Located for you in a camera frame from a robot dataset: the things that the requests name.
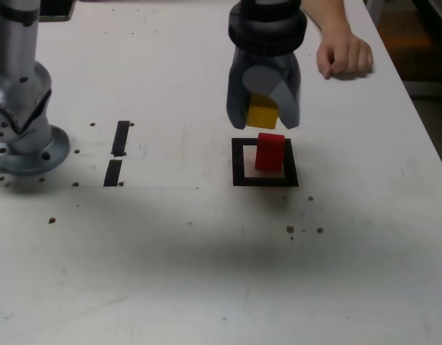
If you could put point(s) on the flat black phone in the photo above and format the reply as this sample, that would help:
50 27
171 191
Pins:
57 9

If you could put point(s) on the yellow cube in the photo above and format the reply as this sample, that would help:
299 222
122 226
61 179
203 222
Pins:
262 116

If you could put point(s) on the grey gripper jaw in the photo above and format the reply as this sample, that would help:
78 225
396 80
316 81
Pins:
289 104
236 104

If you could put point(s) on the grey post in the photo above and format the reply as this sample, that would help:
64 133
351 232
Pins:
373 9

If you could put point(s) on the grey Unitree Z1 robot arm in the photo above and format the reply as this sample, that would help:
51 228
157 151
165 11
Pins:
16 54

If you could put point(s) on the person's forearm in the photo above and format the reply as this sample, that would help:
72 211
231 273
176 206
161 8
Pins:
326 14

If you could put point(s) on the person's hand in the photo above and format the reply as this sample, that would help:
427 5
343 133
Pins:
346 54

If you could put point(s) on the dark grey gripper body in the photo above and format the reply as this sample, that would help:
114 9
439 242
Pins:
267 59

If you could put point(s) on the black tape square outline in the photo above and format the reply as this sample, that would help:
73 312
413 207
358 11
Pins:
238 161

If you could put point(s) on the red cube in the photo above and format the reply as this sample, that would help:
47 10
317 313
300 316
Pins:
269 152

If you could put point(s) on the black tape strip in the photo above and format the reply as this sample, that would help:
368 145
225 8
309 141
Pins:
120 138

